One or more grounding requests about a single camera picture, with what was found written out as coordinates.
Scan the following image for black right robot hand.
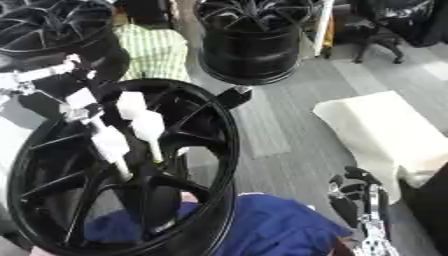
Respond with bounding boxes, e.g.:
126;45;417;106
327;165;392;232

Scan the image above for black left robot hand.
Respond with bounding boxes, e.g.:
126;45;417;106
15;63;123;125

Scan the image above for white pin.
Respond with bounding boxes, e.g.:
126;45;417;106
89;125;135;183
63;87;100;108
113;91;149;122
129;111;168;164

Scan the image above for large black spoked wheel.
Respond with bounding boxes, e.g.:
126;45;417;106
5;78;242;256

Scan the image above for black wheel stand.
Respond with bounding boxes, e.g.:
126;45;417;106
215;85;256;110

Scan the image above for black spoked wheel on stand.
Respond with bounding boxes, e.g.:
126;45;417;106
192;0;321;86

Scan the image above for white foam pad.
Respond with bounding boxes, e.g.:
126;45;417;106
311;90;448;205

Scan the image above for white upright board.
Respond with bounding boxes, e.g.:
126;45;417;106
311;0;338;57

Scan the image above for black office chair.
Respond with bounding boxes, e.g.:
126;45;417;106
336;0;448;65

